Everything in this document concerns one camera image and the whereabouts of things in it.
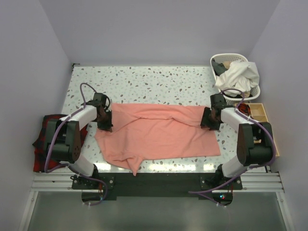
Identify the red patterned rolled item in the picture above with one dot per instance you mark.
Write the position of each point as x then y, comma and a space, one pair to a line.
245, 109

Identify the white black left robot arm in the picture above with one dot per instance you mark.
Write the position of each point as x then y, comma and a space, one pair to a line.
62, 145

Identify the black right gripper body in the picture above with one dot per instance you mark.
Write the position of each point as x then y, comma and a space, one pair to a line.
208, 121

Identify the pink t shirt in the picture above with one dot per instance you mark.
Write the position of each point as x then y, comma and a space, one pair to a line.
155, 131

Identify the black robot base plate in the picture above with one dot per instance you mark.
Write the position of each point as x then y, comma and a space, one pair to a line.
142, 185

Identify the white perforated laundry basket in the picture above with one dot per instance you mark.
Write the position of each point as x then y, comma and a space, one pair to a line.
240, 80

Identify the dark grey garment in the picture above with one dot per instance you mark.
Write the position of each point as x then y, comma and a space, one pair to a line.
219, 68

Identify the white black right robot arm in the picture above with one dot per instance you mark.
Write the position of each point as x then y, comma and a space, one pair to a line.
255, 144

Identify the red black plaid shirt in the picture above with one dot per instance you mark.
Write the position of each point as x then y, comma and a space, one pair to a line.
40, 158

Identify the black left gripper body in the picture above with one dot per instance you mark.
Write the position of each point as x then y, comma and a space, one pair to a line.
105, 122

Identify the wooden compartment tray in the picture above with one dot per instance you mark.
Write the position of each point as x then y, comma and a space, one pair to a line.
258, 112

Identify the white garment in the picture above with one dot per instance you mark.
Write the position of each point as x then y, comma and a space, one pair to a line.
238, 77

